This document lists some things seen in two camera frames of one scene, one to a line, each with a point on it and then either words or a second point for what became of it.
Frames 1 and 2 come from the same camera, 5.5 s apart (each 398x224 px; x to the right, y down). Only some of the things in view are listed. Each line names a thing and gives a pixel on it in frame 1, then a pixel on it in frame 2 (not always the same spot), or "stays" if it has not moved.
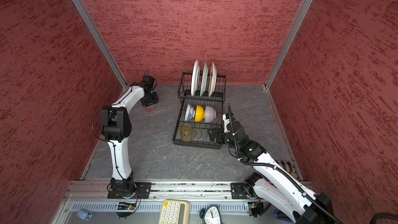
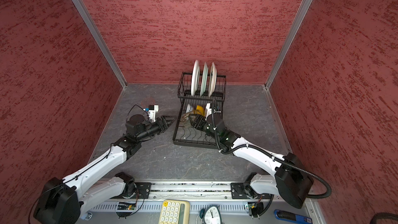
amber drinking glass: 187,133 -> 185,120
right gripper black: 214,134 -> 198,119
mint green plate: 204,82 stays
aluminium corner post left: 93,29 stays
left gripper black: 156,99 -> 162,126
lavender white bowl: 210,114 stays
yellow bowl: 200,114 stays
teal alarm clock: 212,215 stays
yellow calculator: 175,211 stays
